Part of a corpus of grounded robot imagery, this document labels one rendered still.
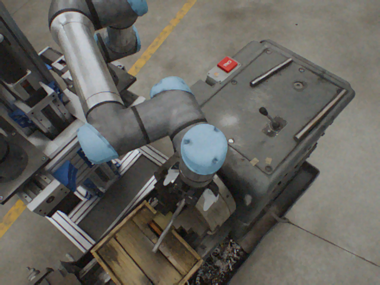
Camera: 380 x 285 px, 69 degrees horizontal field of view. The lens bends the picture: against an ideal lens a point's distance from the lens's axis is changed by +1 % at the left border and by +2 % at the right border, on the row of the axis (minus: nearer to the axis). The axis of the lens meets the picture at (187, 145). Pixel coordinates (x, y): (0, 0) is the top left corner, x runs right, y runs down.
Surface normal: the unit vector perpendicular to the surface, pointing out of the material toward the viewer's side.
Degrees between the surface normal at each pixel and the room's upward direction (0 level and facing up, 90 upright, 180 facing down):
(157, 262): 0
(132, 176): 0
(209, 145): 10
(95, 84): 5
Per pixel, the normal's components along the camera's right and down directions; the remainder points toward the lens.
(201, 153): 0.07, -0.39
